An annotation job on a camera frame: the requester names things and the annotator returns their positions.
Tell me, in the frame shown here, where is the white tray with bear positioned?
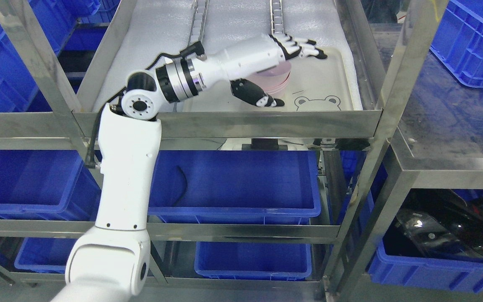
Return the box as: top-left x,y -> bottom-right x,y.
179,47 -> 363,112

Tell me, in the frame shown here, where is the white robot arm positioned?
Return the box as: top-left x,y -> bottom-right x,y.
52,41 -> 205,302

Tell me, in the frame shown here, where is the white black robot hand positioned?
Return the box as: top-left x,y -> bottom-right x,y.
186,33 -> 327,107

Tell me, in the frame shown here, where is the steel shelf rack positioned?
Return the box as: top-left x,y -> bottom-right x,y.
0,0 -> 483,302

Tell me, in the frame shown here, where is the blue crate middle shelf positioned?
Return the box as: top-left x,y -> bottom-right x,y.
148,151 -> 321,225

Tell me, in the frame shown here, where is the pink ikea bowl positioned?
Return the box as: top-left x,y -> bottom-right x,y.
248,62 -> 292,97

